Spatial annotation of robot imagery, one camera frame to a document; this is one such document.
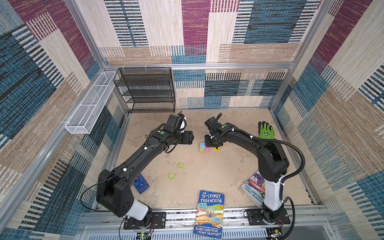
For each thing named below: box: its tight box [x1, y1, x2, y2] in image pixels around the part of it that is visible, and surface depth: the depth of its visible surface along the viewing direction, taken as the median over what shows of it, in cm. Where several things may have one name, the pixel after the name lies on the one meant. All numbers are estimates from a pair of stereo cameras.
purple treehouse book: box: [240, 170, 266, 208], surface depth 82 cm
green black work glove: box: [258, 121, 275, 139], surface depth 107 cm
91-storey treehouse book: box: [193, 189, 225, 240], surface depth 74 cm
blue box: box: [133, 173, 150, 194], surface depth 83 cm
